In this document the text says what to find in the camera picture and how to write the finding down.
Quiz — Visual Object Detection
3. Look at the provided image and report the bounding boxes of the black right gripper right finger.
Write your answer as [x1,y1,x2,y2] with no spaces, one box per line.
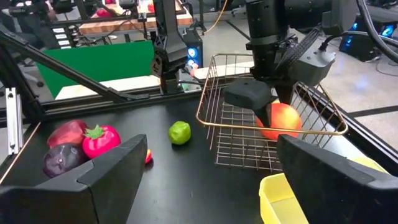
[276,134,398,224]

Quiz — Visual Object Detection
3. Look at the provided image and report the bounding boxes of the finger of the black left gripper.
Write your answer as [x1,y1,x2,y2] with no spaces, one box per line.
[224,79,273,128]
[275,83,295,105]

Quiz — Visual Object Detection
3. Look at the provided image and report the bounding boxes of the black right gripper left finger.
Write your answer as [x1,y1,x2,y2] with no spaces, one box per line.
[0,133,149,224]

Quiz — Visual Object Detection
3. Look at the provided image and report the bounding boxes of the green pepper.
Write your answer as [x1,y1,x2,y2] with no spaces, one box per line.
[168,120,192,146]

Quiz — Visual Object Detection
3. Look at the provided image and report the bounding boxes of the copper wire basket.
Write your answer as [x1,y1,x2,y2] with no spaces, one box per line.
[195,53,349,172]

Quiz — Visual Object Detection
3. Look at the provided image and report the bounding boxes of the yellow translucent plastic bin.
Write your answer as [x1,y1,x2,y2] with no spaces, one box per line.
[258,156,389,224]

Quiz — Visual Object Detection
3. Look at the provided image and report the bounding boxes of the black braided cable sleeve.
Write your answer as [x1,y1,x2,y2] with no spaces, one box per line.
[275,27,321,71]

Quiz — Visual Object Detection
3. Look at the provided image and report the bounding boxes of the black computer blue lights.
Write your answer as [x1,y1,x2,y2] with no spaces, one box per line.
[338,15,397,62]
[183,29,205,68]

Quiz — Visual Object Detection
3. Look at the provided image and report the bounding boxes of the large red green-stemmed fruit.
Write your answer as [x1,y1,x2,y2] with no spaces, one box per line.
[82,124,122,160]

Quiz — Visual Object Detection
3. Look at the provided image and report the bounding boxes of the wooden table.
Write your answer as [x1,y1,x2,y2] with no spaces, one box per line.
[79,0,194,35]

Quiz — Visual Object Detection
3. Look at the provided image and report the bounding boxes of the silver aluminium extrusion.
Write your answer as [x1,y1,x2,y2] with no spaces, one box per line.
[5,86,24,156]

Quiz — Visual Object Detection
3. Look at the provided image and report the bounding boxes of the round orange fruit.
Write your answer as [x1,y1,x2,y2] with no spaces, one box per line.
[255,101,303,141]

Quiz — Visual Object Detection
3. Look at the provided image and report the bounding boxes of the metal rig frame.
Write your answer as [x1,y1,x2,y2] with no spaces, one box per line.
[0,23,398,177]

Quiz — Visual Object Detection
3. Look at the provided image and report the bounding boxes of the green floor mat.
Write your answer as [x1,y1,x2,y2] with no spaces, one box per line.
[36,40,155,100]

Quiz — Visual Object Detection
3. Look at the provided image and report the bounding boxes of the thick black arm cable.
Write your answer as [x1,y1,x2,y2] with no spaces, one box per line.
[356,0,398,65]

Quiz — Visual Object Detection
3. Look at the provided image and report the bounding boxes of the dark red apple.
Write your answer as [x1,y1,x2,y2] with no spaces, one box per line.
[47,119,88,150]

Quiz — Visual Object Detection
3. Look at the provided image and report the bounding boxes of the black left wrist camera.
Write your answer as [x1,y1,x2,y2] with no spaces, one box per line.
[289,46,336,87]

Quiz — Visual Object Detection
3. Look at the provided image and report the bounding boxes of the purple onion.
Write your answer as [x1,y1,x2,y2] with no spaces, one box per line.
[42,143,90,179]

